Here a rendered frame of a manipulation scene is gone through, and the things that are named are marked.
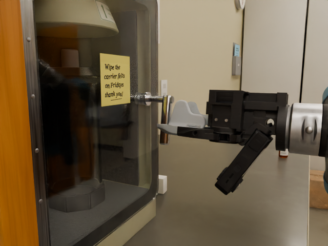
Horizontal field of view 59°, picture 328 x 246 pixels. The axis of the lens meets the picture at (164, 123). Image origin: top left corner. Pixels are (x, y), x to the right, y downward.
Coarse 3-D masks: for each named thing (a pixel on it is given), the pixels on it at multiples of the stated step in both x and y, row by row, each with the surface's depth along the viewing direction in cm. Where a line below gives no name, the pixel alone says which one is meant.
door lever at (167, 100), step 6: (144, 96) 53; (150, 96) 53; (156, 96) 53; (162, 96) 52; (168, 96) 51; (144, 102) 53; (150, 102) 55; (162, 102) 52; (168, 102) 51; (162, 108) 52; (168, 108) 51; (162, 114) 52; (168, 114) 51; (162, 120) 52; (168, 120) 51; (162, 132) 52; (162, 138) 52; (168, 138) 52; (162, 144) 52
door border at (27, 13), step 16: (32, 16) 31; (32, 32) 31; (32, 48) 31; (32, 64) 31; (32, 80) 31; (32, 96) 31; (32, 112) 32; (32, 128) 32; (32, 144) 32; (32, 160) 32; (48, 240) 35
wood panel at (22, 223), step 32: (0, 0) 20; (0, 32) 20; (0, 64) 20; (0, 96) 20; (0, 128) 20; (0, 160) 20; (0, 192) 21; (32, 192) 23; (0, 224) 21; (32, 224) 23
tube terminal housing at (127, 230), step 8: (144, 208) 58; (152, 208) 62; (136, 216) 56; (144, 216) 59; (152, 216) 62; (128, 224) 53; (136, 224) 56; (144, 224) 59; (120, 232) 51; (128, 232) 54; (136, 232) 56; (104, 240) 47; (112, 240) 49; (120, 240) 51
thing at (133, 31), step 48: (48, 0) 32; (96, 0) 40; (144, 0) 51; (48, 48) 33; (96, 48) 40; (144, 48) 52; (48, 96) 33; (96, 96) 41; (48, 144) 34; (96, 144) 42; (144, 144) 54; (48, 192) 34; (96, 192) 43; (144, 192) 56; (96, 240) 43
